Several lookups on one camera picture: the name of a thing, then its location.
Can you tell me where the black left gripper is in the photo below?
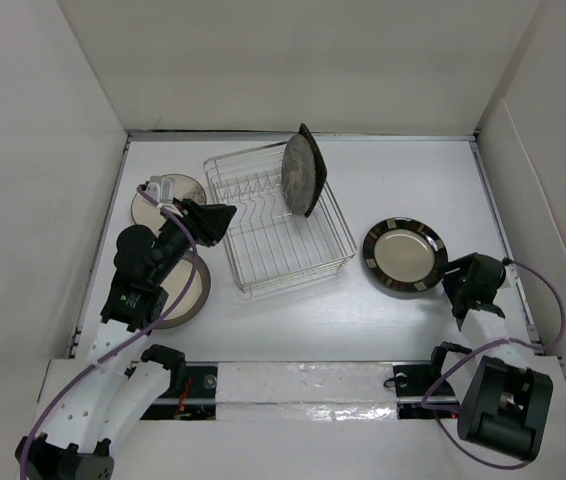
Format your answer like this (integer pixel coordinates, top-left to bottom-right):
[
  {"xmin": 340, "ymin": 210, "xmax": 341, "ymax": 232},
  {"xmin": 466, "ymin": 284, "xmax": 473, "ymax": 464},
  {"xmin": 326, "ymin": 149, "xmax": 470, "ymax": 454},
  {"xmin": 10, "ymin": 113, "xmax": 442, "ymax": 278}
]
[{"xmin": 150, "ymin": 197, "xmax": 235, "ymax": 285}]

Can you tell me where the black rimmed striped round plate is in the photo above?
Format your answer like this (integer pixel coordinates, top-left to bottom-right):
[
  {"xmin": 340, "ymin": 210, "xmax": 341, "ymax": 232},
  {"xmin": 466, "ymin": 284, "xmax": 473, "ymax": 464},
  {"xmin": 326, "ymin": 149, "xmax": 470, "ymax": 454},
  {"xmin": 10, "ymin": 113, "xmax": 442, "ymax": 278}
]
[{"xmin": 362, "ymin": 217, "xmax": 448, "ymax": 294}]

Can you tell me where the beige plate with tree pattern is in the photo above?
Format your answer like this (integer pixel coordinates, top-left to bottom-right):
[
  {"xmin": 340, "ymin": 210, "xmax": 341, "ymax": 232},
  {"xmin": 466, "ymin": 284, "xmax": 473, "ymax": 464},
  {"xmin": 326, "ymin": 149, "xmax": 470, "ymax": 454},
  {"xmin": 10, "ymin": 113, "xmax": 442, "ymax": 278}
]
[{"xmin": 130, "ymin": 174, "xmax": 207, "ymax": 231}]

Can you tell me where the beige plate with brown rim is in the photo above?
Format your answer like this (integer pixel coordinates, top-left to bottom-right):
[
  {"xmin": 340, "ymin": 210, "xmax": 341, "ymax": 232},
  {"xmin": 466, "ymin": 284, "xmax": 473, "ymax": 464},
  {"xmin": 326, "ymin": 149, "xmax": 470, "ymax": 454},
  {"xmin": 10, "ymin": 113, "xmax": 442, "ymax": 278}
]
[{"xmin": 157, "ymin": 251, "xmax": 211, "ymax": 330}]

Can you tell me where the grey round deer plate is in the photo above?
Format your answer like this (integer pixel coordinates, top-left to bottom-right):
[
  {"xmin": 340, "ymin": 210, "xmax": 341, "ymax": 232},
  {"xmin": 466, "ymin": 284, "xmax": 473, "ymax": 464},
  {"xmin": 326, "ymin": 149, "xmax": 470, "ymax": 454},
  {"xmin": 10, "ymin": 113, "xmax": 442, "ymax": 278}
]
[{"xmin": 281, "ymin": 134, "xmax": 316, "ymax": 215}]

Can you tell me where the black square floral plate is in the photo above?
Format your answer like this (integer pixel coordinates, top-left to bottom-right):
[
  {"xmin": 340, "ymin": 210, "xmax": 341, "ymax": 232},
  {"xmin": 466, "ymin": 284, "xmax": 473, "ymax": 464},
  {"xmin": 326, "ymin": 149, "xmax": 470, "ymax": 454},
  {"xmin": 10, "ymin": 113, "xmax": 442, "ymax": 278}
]
[{"xmin": 298, "ymin": 123, "xmax": 327, "ymax": 218}]

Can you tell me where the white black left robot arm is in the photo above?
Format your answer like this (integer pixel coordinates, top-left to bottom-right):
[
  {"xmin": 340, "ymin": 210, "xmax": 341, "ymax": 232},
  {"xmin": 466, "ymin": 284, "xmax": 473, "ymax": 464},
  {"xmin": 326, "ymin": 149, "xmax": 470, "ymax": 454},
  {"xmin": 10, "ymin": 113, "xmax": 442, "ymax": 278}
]
[{"xmin": 15, "ymin": 199, "xmax": 237, "ymax": 479}]

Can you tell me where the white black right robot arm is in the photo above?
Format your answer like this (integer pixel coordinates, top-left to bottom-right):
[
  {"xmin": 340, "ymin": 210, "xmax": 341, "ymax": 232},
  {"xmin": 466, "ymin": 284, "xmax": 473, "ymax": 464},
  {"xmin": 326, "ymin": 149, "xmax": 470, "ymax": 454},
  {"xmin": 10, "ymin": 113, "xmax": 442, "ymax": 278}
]
[{"xmin": 420, "ymin": 253, "xmax": 553, "ymax": 468}]

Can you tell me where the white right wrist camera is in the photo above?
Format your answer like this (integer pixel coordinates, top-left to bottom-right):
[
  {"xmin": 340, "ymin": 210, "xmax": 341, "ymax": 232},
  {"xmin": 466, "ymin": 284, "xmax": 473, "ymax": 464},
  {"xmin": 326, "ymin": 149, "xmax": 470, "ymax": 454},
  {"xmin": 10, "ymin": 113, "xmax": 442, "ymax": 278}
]
[{"xmin": 501, "ymin": 258, "xmax": 517, "ymax": 289}]

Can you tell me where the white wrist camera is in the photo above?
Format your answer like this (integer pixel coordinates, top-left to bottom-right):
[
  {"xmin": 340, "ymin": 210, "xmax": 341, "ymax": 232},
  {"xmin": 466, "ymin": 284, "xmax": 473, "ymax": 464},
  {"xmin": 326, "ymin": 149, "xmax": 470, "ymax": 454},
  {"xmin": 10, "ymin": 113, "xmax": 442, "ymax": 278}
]
[
  {"xmin": 501, "ymin": 258, "xmax": 517, "ymax": 289},
  {"xmin": 144, "ymin": 176, "xmax": 175, "ymax": 205}
]

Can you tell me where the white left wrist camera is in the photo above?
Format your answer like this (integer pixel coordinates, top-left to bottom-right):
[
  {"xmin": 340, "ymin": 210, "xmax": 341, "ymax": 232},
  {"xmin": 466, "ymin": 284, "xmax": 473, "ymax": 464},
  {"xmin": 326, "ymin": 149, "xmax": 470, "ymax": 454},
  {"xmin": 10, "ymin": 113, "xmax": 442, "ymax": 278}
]
[{"xmin": 144, "ymin": 176, "xmax": 175, "ymax": 205}]

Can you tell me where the silver wire dish rack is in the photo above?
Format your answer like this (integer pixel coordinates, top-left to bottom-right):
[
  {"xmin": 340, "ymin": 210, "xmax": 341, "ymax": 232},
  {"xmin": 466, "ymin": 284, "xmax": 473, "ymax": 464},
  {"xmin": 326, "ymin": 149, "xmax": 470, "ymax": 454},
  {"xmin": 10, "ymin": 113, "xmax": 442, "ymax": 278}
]
[{"xmin": 203, "ymin": 141, "xmax": 357, "ymax": 296}]

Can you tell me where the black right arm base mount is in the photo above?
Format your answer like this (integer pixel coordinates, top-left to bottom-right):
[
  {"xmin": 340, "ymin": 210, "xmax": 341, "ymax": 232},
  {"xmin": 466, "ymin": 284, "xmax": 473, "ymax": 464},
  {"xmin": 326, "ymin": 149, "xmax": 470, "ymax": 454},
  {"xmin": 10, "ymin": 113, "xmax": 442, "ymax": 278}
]
[{"xmin": 383, "ymin": 363, "xmax": 460, "ymax": 420}]

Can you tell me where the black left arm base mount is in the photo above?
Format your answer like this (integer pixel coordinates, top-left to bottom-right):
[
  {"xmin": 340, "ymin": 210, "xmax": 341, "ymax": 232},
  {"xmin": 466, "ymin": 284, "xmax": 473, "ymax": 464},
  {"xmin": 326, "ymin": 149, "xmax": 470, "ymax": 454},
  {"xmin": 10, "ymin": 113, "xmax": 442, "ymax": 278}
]
[{"xmin": 141, "ymin": 363, "xmax": 218, "ymax": 421}]

